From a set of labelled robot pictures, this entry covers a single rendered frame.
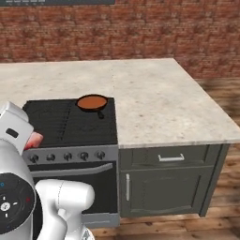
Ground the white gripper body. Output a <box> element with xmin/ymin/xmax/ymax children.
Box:
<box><xmin>19</xmin><ymin>123</ymin><xmax>35</xmax><ymax>154</ymax></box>

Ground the pink raw steak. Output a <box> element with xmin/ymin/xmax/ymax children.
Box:
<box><xmin>24</xmin><ymin>131</ymin><xmax>44</xmax><ymax>151</ymax></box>

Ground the black saucepan with orange marinade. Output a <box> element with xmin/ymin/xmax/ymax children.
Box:
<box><xmin>75</xmin><ymin>94</ymin><xmax>110</xmax><ymax>120</ymax></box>

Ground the grey oven control panel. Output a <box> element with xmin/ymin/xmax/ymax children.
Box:
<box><xmin>22</xmin><ymin>144</ymin><xmax>120</xmax><ymax>166</ymax></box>

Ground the black hob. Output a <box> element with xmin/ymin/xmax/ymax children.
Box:
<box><xmin>22</xmin><ymin>97</ymin><xmax>119</xmax><ymax>150</ymax></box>

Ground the black oven door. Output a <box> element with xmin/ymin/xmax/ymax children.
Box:
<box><xmin>27</xmin><ymin>160</ymin><xmax>120</xmax><ymax>218</ymax></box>

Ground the grey oven bottom drawer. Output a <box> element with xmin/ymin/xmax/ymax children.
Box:
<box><xmin>82</xmin><ymin>213</ymin><xmax>121</xmax><ymax>230</ymax></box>

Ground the dark green drawer front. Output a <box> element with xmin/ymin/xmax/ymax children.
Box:
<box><xmin>130</xmin><ymin>145</ymin><xmax>209</xmax><ymax>169</ymax></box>

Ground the dark extractor hood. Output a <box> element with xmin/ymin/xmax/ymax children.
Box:
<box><xmin>0</xmin><ymin>0</ymin><xmax>116</xmax><ymax>6</ymax></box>

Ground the dark green cupboard door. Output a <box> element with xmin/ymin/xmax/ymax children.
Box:
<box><xmin>120</xmin><ymin>166</ymin><xmax>214</xmax><ymax>218</ymax></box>

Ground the silver oven door handle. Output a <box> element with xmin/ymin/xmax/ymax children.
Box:
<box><xmin>29</xmin><ymin>162</ymin><xmax>114</xmax><ymax>179</ymax></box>

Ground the silver cupboard door handle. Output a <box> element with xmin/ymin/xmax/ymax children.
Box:
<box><xmin>125</xmin><ymin>172</ymin><xmax>131</xmax><ymax>203</ymax></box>

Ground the silver drawer handle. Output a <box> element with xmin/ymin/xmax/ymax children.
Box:
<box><xmin>157</xmin><ymin>153</ymin><xmax>186</xmax><ymax>163</ymax></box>

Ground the dark green island cupboard frame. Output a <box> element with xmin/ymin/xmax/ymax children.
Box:
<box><xmin>118</xmin><ymin>142</ymin><xmax>231</xmax><ymax>219</ymax></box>

